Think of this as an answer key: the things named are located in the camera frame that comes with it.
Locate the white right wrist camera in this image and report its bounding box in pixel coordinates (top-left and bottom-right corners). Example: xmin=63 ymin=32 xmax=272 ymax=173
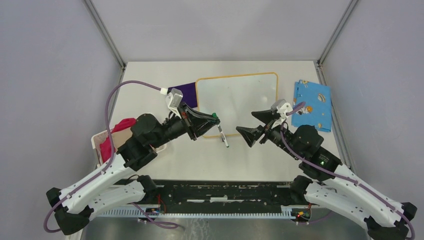
xmin=270 ymin=99 xmax=293 ymax=120

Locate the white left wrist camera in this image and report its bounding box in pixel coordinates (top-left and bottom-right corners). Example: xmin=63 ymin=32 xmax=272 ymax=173
xmin=165 ymin=88 xmax=183 ymax=118

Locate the red cloth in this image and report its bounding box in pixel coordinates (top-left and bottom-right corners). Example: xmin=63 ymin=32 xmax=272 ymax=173
xmin=99 ymin=118 xmax=136 ymax=163

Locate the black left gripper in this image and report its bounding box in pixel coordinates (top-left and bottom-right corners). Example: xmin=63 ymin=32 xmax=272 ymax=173
xmin=151 ymin=101 xmax=221 ymax=149

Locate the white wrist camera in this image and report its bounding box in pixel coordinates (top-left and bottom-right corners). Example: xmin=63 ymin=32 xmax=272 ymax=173
xmin=165 ymin=88 xmax=183 ymax=118
xmin=270 ymin=99 xmax=293 ymax=120

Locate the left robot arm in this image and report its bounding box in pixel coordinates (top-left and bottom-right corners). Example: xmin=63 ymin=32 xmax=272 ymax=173
xmin=46 ymin=102 xmax=221 ymax=236

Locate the green capped whiteboard marker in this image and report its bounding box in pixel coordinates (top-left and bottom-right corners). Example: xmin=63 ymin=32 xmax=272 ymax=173
xmin=217 ymin=123 xmax=230 ymax=148

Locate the blue patterned cloth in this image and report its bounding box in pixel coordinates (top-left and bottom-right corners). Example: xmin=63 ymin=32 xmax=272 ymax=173
xmin=291 ymin=79 xmax=332 ymax=133

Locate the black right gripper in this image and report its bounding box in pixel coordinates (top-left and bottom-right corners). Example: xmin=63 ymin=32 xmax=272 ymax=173
xmin=235 ymin=109 xmax=302 ymax=160

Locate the beige cloth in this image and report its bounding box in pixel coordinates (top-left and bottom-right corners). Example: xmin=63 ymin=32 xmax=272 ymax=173
xmin=111 ymin=127 xmax=133 ymax=151

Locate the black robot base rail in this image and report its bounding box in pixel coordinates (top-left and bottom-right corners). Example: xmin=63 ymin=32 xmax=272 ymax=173
xmin=109 ymin=179 xmax=324 ymax=215

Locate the white plastic basket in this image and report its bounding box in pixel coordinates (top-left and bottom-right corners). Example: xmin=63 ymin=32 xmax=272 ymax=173
xmin=90 ymin=125 xmax=168 ymax=167

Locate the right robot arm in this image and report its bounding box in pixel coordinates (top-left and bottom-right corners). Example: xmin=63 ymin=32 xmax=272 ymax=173
xmin=236 ymin=110 xmax=417 ymax=240

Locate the yellow framed whiteboard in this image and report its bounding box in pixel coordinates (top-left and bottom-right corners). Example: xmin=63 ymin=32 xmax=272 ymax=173
xmin=195 ymin=72 xmax=279 ymax=137

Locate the purple cloth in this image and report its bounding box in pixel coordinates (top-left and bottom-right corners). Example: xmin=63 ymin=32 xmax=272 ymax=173
xmin=167 ymin=82 xmax=198 ymax=108

